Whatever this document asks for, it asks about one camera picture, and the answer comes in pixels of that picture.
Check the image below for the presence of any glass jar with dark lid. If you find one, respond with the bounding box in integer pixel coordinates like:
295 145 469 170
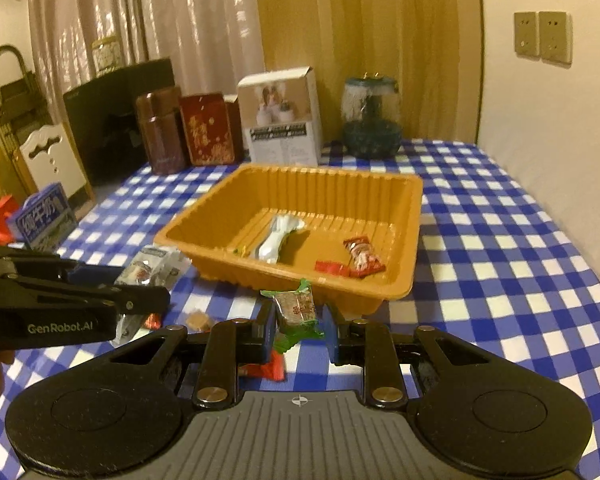
341 74 403 160

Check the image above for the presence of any brown candy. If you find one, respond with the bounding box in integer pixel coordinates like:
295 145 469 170
185 310 213 333

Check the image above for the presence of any dark red printed snack packet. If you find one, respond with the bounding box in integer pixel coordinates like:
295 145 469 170
342 236 385 277

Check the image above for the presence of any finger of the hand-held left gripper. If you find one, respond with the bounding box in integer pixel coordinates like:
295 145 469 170
0 244 126 286
10 275 172 317

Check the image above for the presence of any green snack cake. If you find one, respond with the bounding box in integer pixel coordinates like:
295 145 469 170
260 278 327 356

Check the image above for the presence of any wooden panel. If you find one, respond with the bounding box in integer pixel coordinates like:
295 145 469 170
252 0 483 146

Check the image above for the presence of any blue milk carton box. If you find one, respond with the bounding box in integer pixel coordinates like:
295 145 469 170
7 182 78 252

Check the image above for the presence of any white chair back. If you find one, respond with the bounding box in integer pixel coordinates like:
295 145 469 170
19 120 95 221

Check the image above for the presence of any white cardboard box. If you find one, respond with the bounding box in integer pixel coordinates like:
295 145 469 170
236 66 323 167

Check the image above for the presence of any blue white checked tablecloth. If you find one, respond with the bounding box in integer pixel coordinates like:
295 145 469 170
0 139 600 480

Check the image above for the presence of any brown metal canister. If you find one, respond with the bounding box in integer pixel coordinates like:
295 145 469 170
135 86 188 176

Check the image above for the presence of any red gold printed tin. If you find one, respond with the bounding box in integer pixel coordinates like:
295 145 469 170
179 92 245 167

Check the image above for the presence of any sheer curtain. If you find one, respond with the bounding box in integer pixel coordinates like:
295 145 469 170
27 0 266 126

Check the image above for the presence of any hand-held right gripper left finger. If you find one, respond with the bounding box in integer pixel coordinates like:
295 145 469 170
107 300 281 408

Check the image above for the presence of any pale labelled jar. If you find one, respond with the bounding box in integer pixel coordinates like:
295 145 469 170
91 37 121 77

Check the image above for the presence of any dark red box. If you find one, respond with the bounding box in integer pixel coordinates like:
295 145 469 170
222 95 246 153

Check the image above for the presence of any beige wall socket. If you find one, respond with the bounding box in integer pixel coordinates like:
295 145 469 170
537 11 573 66
513 11 540 57

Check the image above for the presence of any orange plastic tray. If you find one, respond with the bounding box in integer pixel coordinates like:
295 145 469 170
152 162 425 313

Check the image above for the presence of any folded metal trolley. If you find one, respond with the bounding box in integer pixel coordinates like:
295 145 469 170
0 45 56 196

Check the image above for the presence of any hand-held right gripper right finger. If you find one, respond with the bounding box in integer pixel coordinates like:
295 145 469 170
321 302 493 408

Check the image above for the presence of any white snack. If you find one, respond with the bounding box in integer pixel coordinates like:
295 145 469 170
231 214 308 265

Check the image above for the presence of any black monitor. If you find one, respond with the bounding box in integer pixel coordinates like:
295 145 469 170
62 57 177 187

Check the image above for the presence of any grey snack packet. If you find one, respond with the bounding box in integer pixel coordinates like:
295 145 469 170
111 244 193 347

